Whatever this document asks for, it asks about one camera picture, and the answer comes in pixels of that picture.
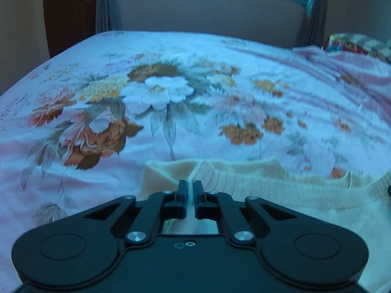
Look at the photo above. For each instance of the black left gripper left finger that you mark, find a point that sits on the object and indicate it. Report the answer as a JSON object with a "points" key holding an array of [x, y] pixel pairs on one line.
{"points": [[143, 220]]}

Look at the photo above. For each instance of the cream knit sweater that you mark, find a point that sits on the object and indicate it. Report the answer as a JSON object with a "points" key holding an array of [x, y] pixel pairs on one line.
{"points": [[357, 202]]}

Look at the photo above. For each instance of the grey curtain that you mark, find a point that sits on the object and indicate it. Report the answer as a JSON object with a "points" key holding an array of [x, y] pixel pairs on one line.
{"points": [[108, 16], [315, 23]]}

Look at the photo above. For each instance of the dark wooden wardrobe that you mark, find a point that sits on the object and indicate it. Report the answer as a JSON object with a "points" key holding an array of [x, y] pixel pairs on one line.
{"points": [[68, 22]]}

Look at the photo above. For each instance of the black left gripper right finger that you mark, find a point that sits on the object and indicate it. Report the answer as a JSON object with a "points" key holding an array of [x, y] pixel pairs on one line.
{"points": [[238, 221]]}

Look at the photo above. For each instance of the striped colourful pillow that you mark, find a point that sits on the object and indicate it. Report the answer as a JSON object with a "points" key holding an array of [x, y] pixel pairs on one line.
{"points": [[357, 43]]}

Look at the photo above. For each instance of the grey left curtain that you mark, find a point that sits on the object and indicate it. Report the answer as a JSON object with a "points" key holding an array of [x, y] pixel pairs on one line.
{"points": [[108, 16]]}

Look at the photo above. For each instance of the floral pink bed sheet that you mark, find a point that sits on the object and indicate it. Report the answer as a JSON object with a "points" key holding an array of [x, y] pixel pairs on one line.
{"points": [[79, 129]]}

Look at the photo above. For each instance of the grey right curtain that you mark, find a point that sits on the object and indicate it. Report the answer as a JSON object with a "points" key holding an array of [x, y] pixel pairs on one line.
{"points": [[315, 23]]}

